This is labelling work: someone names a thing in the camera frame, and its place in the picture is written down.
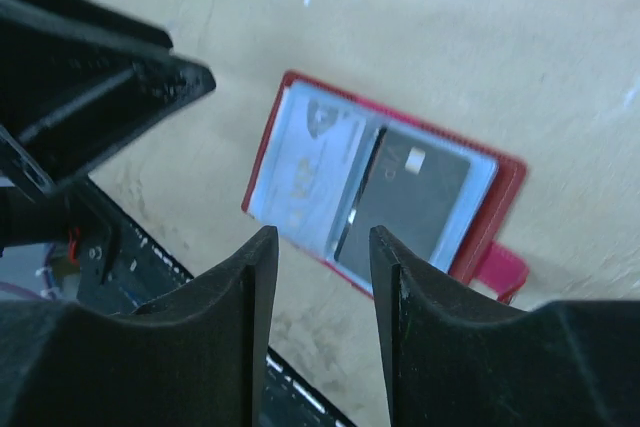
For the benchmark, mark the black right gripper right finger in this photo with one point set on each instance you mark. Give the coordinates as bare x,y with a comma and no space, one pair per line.
454,357

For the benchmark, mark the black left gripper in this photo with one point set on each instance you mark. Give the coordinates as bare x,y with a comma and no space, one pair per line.
79,82

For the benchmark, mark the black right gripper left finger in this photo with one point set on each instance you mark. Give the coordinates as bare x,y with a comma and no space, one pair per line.
193,357

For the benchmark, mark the black VIP card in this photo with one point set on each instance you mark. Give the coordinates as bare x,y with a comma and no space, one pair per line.
411,189

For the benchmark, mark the red leather card holder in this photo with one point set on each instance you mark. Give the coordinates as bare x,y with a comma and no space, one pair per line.
467,249

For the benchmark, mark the silver VIP card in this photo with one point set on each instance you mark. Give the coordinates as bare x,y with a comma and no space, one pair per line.
306,165

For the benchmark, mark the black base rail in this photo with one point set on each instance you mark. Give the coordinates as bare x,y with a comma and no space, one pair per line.
144,271

